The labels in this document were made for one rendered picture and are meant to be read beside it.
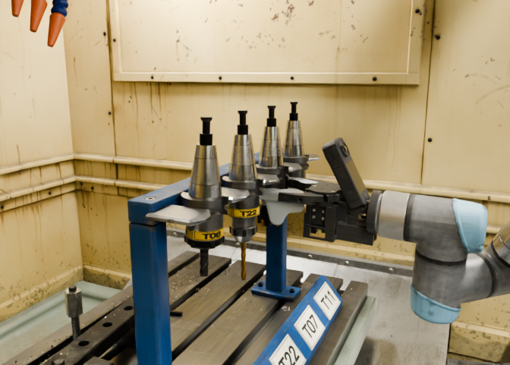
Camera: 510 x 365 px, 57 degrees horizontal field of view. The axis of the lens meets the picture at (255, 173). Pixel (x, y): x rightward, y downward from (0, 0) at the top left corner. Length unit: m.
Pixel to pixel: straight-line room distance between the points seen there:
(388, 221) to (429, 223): 0.06
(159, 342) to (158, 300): 0.06
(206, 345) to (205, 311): 0.12
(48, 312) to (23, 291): 0.11
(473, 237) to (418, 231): 0.07
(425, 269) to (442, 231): 0.07
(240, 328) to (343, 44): 0.74
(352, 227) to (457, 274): 0.17
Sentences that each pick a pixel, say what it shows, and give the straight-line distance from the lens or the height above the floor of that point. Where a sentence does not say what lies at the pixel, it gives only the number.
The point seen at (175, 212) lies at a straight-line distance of 0.59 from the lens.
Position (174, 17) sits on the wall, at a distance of 1.50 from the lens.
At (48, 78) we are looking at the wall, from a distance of 1.73.
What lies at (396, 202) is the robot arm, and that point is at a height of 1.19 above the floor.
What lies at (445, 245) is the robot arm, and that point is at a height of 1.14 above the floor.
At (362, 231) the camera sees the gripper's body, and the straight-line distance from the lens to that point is 0.78.
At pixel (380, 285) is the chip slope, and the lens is 1.32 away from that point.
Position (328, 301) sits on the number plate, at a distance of 0.99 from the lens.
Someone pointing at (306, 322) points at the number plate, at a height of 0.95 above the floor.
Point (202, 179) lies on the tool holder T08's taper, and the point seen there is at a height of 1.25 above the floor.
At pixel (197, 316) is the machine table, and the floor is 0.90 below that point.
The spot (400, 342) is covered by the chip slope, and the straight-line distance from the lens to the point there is 1.22.
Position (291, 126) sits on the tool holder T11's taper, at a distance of 0.90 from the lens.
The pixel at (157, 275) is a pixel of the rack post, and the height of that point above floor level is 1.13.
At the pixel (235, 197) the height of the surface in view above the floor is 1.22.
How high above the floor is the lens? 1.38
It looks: 12 degrees down
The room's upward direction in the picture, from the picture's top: straight up
